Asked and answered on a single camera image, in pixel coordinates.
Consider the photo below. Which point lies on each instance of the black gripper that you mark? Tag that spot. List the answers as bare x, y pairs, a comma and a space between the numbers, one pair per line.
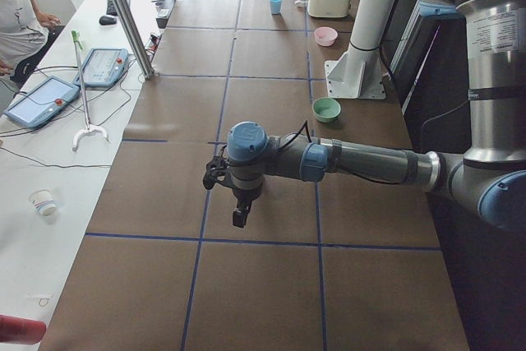
244, 196

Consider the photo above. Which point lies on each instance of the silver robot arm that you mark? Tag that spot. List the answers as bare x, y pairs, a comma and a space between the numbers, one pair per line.
472, 154

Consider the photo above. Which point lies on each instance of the green bowl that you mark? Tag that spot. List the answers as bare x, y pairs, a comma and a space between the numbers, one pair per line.
326, 109

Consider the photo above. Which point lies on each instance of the white pillar with base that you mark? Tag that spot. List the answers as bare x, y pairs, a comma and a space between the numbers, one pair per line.
357, 74

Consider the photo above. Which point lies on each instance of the paper cup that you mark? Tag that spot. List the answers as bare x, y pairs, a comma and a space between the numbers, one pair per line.
43, 202

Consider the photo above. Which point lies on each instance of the pink bowl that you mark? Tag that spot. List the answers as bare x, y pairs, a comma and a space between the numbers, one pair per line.
325, 36

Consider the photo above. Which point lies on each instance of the far teach pendant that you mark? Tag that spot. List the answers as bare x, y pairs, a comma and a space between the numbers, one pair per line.
103, 67

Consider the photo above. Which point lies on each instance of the teach pendant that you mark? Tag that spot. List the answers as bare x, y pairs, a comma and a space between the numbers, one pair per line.
44, 102
103, 67

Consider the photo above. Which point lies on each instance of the far light blue cup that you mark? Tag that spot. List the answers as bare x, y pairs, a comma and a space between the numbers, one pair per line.
275, 6

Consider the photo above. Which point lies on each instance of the near teach pendant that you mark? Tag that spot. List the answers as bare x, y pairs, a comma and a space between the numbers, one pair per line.
44, 102

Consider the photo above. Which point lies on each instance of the cream toaster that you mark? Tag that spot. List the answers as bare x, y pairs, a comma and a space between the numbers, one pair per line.
328, 8

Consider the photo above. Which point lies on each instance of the black computer mouse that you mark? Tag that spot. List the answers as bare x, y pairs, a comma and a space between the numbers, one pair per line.
107, 20

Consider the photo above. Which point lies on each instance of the red cylinder object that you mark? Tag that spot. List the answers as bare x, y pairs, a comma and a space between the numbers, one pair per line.
16, 330

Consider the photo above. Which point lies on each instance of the person in white shirt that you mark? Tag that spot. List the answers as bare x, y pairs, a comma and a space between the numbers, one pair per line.
27, 33

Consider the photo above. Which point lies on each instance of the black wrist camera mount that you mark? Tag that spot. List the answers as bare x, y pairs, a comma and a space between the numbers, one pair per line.
217, 172

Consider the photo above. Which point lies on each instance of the aluminium frame post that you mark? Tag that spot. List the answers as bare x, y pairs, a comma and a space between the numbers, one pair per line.
134, 38

